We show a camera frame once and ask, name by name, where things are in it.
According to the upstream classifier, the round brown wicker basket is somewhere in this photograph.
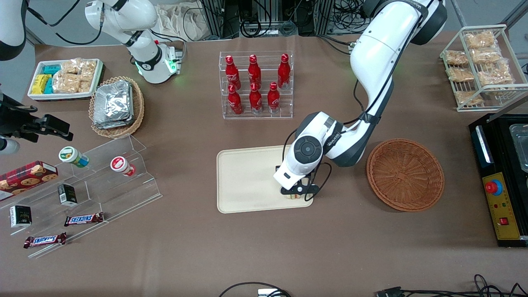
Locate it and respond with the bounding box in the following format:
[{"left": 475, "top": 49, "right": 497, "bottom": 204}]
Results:
[{"left": 366, "top": 138, "right": 445, "bottom": 212}]

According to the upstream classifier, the light woven oval basket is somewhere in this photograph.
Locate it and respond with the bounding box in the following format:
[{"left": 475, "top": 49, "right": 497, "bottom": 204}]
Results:
[{"left": 89, "top": 76, "right": 145, "bottom": 139}]

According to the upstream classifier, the red cola bottle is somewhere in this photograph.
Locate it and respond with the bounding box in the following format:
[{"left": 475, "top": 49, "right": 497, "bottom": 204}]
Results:
[
  {"left": 228, "top": 84, "right": 243, "bottom": 116},
  {"left": 267, "top": 82, "right": 281, "bottom": 114},
  {"left": 277, "top": 53, "right": 291, "bottom": 90},
  {"left": 249, "top": 82, "right": 263, "bottom": 114},
  {"left": 247, "top": 54, "right": 262, "bottom": 87},
  {"left": 225, "top": 55, "right": 241, "bottom": 90}
]

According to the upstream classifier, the green lid yogurt cup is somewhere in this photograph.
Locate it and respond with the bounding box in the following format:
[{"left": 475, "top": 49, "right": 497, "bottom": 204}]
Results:
[{"left": 58, "top": 146, "right": 90, "bottom": 168}]

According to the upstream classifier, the white rectangular snack tray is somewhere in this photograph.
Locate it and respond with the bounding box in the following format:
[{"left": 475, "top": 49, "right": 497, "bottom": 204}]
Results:
[{"left": 27, "top": 58, "right": 104, "bottom": 102}]

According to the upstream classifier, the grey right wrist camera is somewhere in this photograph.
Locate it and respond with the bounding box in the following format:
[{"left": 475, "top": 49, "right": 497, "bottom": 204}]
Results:
[{"left": 0, "top": 138, "right": 20, "bottom": 155}]

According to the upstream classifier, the clear acrylic bottle rack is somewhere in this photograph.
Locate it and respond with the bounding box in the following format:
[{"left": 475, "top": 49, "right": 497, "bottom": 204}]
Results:
[{"left": 219, "top": 51, "right": 294, "bottom": 120}]

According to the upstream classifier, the black looped cable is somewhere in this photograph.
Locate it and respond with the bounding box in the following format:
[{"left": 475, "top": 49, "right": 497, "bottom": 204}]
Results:
[{"left": 218, "top": 281, "right": 292, "bottom": 297}]

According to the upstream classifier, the white cloth bag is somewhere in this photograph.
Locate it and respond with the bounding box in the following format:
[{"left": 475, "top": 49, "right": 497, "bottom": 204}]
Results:
[{"left": 156, "top": 3, "right": 207, "bottom": 42}]

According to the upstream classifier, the black tangled cable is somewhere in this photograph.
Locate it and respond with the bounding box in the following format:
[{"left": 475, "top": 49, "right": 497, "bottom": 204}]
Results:
[{"left": 402, "top": 274, "right": 528, "bottom": 297}]

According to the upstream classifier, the aluminium frame with cables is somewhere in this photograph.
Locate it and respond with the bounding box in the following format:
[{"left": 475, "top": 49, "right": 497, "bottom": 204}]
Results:
[{"left": 201, "top": 0, "right": 374, "bottom": 38}]

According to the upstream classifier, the small black box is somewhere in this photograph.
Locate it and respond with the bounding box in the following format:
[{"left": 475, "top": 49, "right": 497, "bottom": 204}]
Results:
[
  {"left": 9, "top": 205, "right": 33, "bottom": 229},
  {"left": 57, "top": 184, "right": 78, "bottom": 207}
]

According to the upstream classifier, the white wire rack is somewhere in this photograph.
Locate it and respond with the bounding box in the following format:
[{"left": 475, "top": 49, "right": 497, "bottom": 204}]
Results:
[{"left": 439, "top": 24, "right": 528, "bottom": 112}]

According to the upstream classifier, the yellow snack pack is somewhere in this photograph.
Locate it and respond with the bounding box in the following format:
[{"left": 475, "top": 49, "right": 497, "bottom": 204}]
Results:
[{"left": 31, "top": 74, "right": 52, "bottom": 95}]

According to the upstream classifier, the beige plastic serving tray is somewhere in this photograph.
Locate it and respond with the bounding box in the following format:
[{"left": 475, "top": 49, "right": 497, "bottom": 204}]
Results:
[{"left": 217, "top": 144, "right": 314, "bottom": 214}]

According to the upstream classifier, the silver foil packet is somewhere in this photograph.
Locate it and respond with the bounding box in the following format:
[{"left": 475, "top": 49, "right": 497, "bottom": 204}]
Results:
[
  {"left": 94, "top": 80, "right": 133, "bottom": 124},
  {"left": 93, "top": 118, "right": 135, "bottom": 130}
]

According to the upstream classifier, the clear bag puffed snack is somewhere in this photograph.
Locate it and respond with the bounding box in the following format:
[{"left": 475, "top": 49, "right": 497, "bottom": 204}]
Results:
[
  {"left": 465, "top": 31, "right": 497, "bottom": 50},
  {"left": 455, "top": 91, "right": 484, "bottom": 106},
  {"left": 470, "top": 47, "right": 502, "bottom": 65},
  {"left": 445, "top": 50, "right": 469, "bottom": 66},
  {"left": 447, "top": 67, "right": 476, "bottom": 83},
  {"left": 478, "top": 59, "right": 515, "bottom": 86}
]

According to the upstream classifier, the red cookie box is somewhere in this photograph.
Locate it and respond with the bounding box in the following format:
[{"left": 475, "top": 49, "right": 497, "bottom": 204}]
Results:
[{"left": 0, "top": 160, "right": 59, "bottom": 196}]

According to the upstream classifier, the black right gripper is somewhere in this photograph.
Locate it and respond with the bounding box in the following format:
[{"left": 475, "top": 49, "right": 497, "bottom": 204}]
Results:
[{"left": 0, "top": 95, "right": 74, "bottom": 141}]

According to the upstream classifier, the snickers chocolate bar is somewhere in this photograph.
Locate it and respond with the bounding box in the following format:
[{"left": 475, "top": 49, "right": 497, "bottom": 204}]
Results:
[
  {"left": 23, "top": 232, "right": 67, "bottom": 249},
  {"left": 64, "top": 212, "right": 105, "bottom": 227}
]

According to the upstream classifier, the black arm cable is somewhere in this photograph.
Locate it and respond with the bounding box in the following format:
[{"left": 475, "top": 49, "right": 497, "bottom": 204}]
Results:
[
  {"left": 282, "top": 78, "right": 372, "bottom": 202},
  {"left": 26, "top": 0, "right": 104, "bottom": 46}
]

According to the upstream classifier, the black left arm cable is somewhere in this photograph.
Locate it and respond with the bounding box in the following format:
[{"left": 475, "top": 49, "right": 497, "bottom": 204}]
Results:
[{"left": 282, "top": 78, "right": 372, "bottom": 202}]

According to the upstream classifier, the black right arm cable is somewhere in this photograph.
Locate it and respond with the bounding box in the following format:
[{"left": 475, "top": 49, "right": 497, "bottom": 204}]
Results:
[{"left": 26, "top": 0, "right": 104, "bottom": 46}]

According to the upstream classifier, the black table appliance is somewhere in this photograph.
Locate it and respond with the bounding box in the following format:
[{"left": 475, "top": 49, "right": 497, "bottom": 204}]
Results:
[{"left": 469, "top": 112, "right": 528, "bottom": 248}]

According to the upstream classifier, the clear acrylic stepped shelf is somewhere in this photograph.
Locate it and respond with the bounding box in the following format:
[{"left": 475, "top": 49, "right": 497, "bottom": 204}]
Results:
[{"left": 0, "top": 134, "right": 163, "bottom": 259}]

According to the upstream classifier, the red lid yogurt cup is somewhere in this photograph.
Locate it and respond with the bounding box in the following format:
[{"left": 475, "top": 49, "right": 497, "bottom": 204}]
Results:
[{"left": 110, "top": 156, "right": 137, "bottom": 177}]

